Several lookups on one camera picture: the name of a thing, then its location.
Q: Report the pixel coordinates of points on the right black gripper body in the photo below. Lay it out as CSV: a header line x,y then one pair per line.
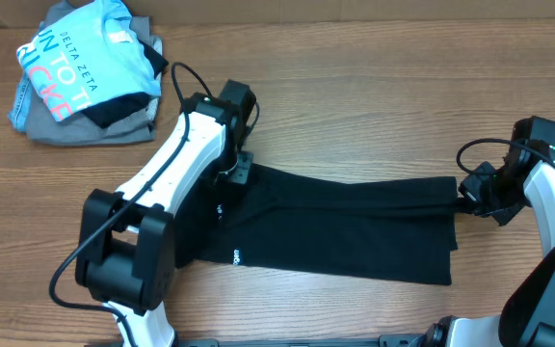
x,y
496,194

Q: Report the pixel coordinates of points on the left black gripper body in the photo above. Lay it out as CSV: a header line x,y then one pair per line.
x,y
239,173

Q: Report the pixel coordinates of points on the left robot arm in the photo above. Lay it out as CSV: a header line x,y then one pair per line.
x,y
127,238

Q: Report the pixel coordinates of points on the grey folded garment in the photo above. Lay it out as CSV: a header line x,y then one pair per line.
x,y
78,130

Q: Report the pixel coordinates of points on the black folded garment in pile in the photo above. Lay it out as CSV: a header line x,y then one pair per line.
x,y
119,108

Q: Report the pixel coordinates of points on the black t-shirt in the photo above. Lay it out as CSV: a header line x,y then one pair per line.
x,y
389,230

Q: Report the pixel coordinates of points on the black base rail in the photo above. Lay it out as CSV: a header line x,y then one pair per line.
x,y
384,340

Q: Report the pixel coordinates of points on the blue denim garment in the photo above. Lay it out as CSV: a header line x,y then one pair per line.
x,y
21,104

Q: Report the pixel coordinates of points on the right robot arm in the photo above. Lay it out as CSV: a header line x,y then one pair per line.
x,y
526,178

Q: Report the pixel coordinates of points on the light blue printed t-shirt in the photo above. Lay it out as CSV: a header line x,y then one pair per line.
x,y
87,57

